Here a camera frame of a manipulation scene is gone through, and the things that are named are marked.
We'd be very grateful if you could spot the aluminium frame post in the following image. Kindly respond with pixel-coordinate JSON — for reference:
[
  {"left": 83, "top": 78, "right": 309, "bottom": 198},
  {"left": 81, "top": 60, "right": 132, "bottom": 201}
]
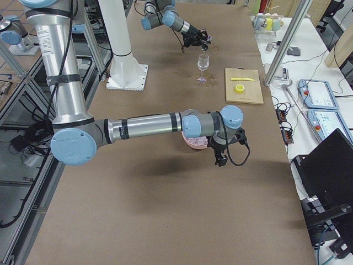
[{"left": 264, "top": 0, "right": 313, "bottom": 87}]

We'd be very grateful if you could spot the clear wine glass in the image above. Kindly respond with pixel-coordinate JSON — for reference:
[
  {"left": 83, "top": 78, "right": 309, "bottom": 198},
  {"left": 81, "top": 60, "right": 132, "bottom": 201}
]
[{"left": 197, "top": 53, "right": 210, "bottom": 83}]

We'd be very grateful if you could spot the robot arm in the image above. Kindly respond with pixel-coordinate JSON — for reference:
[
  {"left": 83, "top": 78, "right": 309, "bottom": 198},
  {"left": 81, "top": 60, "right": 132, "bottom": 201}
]
[
  {"left": 141, "top": 1, "right": 212, "bottom": 51},
  {"left": 23, "top": 1, "right": 247, "bottom": 166}
]

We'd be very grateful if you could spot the pink bowl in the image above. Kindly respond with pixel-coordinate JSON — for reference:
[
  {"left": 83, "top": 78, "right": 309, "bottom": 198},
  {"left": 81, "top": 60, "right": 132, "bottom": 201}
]
[{"left": 181, "top": 109, "right": 207, "bottom": 150}]

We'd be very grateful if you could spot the steel jigger measuring cup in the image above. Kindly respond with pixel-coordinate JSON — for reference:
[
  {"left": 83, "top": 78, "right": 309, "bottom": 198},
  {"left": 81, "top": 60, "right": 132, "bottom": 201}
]
[{"left": 201, "top": 41, "right": 211, "bottom": 51}]

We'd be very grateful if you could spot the clear ice cubes pile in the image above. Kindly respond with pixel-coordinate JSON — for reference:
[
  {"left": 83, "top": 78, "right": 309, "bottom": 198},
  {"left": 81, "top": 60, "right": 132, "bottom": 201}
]
[{"left": 186, "top": 136, "right": 208, "bottom": 147}]

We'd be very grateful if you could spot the small steel canister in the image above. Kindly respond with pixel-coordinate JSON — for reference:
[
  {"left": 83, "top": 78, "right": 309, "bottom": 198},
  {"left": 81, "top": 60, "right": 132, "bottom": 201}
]
[{"left": 265, "top": 43, "right": 274, "bottom": 52}]

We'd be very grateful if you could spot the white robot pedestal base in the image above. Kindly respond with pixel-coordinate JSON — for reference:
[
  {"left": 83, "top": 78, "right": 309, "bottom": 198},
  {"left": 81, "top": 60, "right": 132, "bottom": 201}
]
[{"left": 99, "top": 0, "right": 148, "bottom": 91}]

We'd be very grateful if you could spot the brown table mat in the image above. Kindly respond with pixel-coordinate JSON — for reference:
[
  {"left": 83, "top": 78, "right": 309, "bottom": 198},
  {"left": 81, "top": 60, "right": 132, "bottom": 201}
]
[{"left": 26, "top": 3, "right": 315, "bottom": 264}]

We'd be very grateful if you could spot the green plastic cup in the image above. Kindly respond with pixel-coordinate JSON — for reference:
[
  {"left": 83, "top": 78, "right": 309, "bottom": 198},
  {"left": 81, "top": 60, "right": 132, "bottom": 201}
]
[{"left": 271, "top": 18, "right": 281, "bottom": 31}]

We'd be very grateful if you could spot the bamboo cutting board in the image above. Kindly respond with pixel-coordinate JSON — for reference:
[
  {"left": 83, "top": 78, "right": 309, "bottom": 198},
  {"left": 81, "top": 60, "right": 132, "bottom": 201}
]
[{"left": 225, "top": 68, "right": 264, "bottom": 105}]

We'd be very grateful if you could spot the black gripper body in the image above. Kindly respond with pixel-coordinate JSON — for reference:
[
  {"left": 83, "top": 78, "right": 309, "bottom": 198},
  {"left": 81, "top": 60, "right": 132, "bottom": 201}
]
[
  {"left": 181, "top": 26, "right": 212, "bottom": 47},
  {"left": 207, "top": 128, "right": 247, "bottom": 167}
]

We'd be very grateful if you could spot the blue teach pendant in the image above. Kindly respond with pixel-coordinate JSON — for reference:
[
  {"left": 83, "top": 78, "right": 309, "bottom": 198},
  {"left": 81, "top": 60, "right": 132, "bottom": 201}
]
[
  {"left": 307, "top": 109, "right": 352, "bottom": 142},
  {"left": 298, "top": 79, "right": 339, "bottom": 110}
]

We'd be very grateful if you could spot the yellow plastic knife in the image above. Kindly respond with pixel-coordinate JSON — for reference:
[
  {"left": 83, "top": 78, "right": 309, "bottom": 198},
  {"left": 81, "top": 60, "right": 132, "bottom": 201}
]
[{"left": 230, "top": 77, "right": 255, "bottom": 82}]

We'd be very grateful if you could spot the yellow lemon slice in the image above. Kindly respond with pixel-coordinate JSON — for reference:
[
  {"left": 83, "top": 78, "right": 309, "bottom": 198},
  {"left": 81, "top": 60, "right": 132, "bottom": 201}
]
[{"left": 234, "top": 84, "right": 245, "bottom": 93}]

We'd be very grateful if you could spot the yellow plastic cup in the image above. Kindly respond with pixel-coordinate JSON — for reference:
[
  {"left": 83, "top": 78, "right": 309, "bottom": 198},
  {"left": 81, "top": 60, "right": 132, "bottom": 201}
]
[{"left": 261, "top": 18, "right": 272, "bottom": 31}]

